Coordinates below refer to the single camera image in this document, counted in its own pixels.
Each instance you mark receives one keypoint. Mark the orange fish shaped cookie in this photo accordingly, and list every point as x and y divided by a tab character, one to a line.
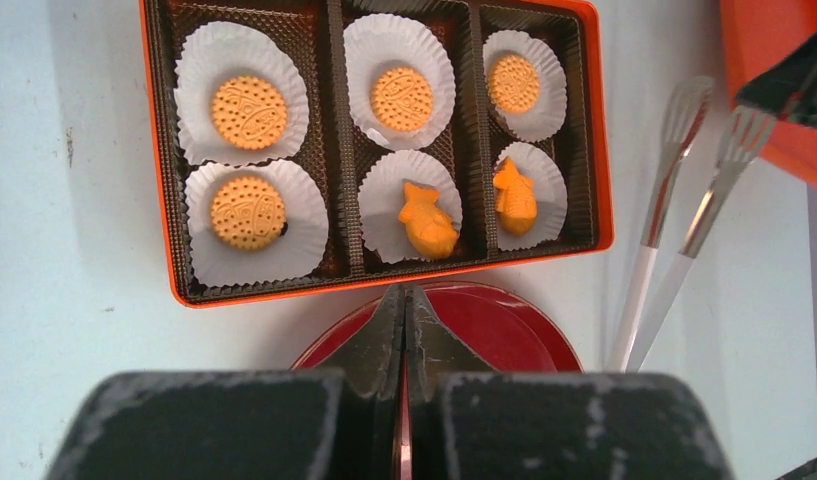
516	203
429	229

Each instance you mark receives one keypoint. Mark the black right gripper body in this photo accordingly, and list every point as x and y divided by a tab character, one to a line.
788	90

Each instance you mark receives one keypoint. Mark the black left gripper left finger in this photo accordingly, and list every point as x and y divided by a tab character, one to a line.
337	420

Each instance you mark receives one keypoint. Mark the round tan cookie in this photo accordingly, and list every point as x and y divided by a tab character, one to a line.
402	100
248	213
249	112
514	84

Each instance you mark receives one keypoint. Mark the white paper cupcake liner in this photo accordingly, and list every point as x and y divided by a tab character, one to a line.
548	115
550	191
381	198
216	53
376	43
296	253

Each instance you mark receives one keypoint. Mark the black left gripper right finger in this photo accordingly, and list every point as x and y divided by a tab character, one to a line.
638	426

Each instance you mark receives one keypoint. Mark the orange box lid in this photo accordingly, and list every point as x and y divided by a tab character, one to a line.
757	35

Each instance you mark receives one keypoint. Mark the orange cookie box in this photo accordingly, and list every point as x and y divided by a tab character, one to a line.
334	154

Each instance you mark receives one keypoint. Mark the dark red round plate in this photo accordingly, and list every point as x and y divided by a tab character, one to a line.
473	398

